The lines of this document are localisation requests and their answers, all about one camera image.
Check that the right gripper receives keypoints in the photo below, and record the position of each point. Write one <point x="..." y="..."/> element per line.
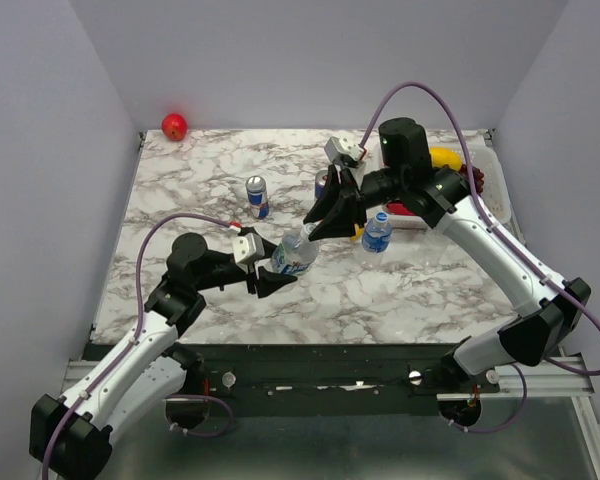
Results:
<point x="350" y="210"/>

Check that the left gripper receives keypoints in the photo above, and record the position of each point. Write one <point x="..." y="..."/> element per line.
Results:
<point x="268" y="281"/>

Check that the small clear labelled bottle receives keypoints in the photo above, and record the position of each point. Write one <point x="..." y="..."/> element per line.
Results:
<point x="295" y="254"/>

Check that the blue label plastic bottle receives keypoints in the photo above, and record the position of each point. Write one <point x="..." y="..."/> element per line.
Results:
<point x="377" y="236"/>

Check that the clear plastic bottle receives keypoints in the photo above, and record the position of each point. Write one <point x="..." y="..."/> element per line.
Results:
<point x="432" y="248"/>

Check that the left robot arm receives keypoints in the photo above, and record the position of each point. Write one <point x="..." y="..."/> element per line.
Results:
<point x="74" y="434"/>

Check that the right blue energy drink can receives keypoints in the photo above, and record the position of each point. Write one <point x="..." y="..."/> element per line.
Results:
<point x="320" y="182"/>

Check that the blue energy drink can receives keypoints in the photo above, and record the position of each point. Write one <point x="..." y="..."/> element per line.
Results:
<point x="320" y="182"/>
<point x="257" y="195"/>

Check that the yellow snack packet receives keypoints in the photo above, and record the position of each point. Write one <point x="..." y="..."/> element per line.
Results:
<point x="359" y="231"/>

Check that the red dragon fruit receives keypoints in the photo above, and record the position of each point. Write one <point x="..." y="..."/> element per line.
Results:
<point x="397" y="208"/>

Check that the left blue energy drink can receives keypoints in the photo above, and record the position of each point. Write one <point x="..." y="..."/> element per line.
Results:
<point x="257" y="195"/>

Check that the yellow mango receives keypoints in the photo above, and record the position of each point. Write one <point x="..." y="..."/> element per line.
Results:
<point x="441" y="157"/>

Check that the dark red grape bunch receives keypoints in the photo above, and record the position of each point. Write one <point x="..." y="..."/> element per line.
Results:
<point x="476" y="175"/>

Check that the white plastic basket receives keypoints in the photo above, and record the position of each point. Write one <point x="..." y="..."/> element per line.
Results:
<point x="495" y="194"/>

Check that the red apple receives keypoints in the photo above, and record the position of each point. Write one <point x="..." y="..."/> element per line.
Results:
<point x="174" y="127"/>

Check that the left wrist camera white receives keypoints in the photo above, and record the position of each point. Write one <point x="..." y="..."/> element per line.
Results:
<point x="248" y="249"/>

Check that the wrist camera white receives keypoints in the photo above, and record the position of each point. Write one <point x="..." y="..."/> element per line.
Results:
<point x="340" y="151"/>
<point x="248" y="249"/>

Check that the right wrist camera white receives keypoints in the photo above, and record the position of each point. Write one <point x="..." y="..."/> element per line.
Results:
<point x="340" y="151"/>

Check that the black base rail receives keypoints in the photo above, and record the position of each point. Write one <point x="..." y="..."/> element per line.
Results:
<point x="324" y="380"/>

